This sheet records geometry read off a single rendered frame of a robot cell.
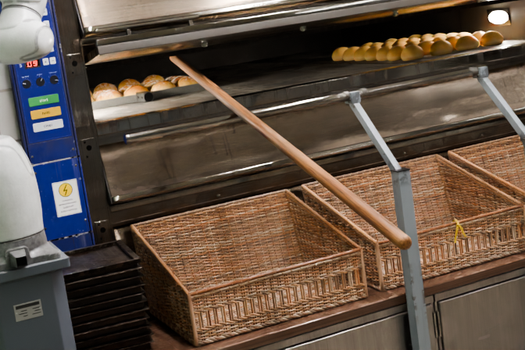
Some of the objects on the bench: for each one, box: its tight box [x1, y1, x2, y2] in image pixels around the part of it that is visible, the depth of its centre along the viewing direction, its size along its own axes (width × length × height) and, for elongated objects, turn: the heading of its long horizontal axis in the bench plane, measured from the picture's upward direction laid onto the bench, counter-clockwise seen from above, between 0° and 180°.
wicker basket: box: [130, 189, 369, 347], centre depth 296 cm, size 49×56×28 cm
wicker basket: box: [301, 154, 525, 291], centre depth 321 cm, size 49×56×28 cm
